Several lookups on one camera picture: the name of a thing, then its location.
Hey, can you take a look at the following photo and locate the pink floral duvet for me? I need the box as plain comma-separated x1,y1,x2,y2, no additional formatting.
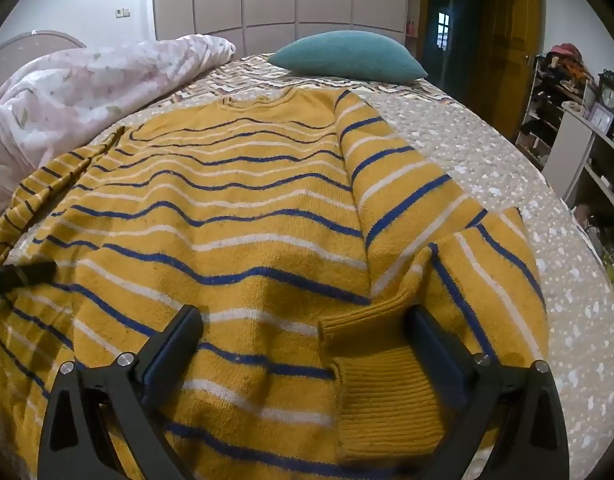
0,34,237,221

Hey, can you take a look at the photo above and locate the dark mantel clock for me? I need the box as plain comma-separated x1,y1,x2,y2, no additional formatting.
597,70,614,111

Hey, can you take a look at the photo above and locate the wooden door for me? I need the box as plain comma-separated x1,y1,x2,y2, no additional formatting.
480,0,540,141

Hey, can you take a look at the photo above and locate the beige spotted bedspread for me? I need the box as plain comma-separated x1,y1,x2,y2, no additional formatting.
0,52,614,480

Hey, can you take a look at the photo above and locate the white shelf unit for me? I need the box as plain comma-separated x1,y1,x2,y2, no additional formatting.
552,107,614,281

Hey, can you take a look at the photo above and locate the teal pillow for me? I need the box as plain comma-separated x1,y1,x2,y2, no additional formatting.
267,30,429,82

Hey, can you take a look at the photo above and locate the beige panelled wardrobe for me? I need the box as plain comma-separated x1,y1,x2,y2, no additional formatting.
152,0,410,56

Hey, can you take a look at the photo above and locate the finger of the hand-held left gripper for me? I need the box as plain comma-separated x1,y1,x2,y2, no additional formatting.
0,259,56,298

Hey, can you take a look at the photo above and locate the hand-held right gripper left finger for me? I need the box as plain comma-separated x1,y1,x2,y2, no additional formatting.
37,304,205,480

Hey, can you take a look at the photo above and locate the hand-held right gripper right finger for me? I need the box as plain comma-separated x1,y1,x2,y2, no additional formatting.
404,306,570,480

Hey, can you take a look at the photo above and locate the yellow striped knit sweater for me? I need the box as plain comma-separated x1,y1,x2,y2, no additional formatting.
0,87,548,480

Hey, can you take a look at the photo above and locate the shelf with clothes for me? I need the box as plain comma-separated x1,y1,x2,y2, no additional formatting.
514,42,600,171

